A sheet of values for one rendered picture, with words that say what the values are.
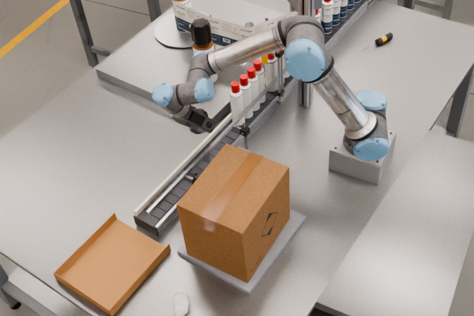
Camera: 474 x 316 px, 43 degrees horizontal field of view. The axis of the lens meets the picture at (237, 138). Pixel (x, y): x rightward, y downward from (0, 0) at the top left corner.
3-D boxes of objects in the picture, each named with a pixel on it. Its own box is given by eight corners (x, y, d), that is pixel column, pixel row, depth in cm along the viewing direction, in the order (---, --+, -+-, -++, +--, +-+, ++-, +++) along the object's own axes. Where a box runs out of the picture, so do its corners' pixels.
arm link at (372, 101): (381, 113, 223) (387, 84, 213) (384, 139, 214) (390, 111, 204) (348, 111, 224) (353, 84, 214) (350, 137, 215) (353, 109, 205)
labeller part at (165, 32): (180, 5, 312) (180, 3, 311) (230, 22, 298) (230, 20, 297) (141, 37, 295) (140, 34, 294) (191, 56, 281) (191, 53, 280)
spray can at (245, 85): (246, 109, 252) (242, 70, 238) (255, 114, 250) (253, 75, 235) (238, 116, 250) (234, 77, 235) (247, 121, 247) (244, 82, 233)
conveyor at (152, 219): (350, 2, 310) (351, -5, 307) (365, 6, 306) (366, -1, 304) (137, 223, 219) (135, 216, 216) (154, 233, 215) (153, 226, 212)
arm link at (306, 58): (393, 127, 211) (312, 14, 182) (396, 159, 201) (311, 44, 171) (362, 139, 217) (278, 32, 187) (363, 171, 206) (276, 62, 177)
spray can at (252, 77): (251, 102, 255) (248, 63, 241) (262, 106, 253) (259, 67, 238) (245, 109, 252) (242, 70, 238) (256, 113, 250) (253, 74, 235)
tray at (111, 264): (116, 219, 222) (113, 211, 220) (171, 250, 211) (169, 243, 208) (56, 278, 206) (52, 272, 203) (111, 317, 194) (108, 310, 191)
